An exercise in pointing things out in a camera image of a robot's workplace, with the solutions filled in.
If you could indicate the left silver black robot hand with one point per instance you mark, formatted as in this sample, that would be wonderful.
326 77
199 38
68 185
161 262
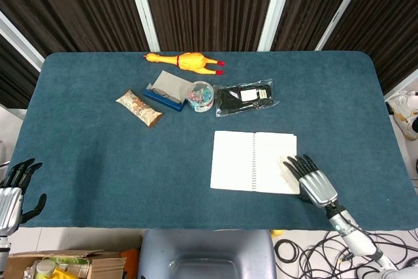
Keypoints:
9 190

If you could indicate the small yellow object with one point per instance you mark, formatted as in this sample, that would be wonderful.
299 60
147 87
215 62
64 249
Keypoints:
277 232

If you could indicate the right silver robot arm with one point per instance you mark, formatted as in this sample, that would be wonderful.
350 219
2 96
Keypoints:
357 239

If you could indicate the white sneaker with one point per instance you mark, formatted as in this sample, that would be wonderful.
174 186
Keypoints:
405 112

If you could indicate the spiral notebook with kraft cover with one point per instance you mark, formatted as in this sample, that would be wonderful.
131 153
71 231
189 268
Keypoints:
254 161

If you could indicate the black item in clear bag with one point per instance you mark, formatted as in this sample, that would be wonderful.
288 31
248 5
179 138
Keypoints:
245 96

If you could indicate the yellow rubber chicken toy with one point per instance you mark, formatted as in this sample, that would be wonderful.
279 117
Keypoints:
189 60

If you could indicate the brown patterned pouch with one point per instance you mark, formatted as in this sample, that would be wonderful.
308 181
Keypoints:
138 108

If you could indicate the clear tub of binder clips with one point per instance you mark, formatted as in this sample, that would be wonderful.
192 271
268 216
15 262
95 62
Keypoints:
200 96

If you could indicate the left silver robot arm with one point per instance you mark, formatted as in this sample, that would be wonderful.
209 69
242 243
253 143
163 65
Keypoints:
4 253

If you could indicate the blue felt table mat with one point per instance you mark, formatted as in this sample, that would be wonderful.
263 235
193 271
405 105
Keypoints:
130 168

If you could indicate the blue glasses case with cloth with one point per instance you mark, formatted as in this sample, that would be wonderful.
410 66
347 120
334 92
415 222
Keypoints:
166 92

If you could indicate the cardboard box with items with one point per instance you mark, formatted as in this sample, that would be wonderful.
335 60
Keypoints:
65 264

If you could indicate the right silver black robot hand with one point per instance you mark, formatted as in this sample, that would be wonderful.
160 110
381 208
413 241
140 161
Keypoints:
316 183

